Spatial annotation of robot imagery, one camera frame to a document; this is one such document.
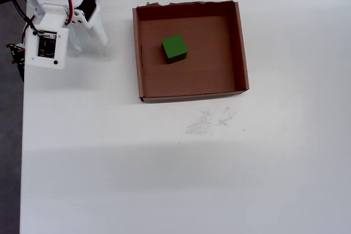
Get brown cardboard box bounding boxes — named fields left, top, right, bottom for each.
left=132, top=0, right=250, bottom=104

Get black camera cable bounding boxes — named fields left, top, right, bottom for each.
left=2, top=0, right=39, bottom=35

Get white camera mount circuit board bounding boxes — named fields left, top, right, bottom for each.
left=24, top=3, right=70, bottom=70

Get green wooden cube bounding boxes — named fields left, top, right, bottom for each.
left=161, top=34, right=189, bottom=65

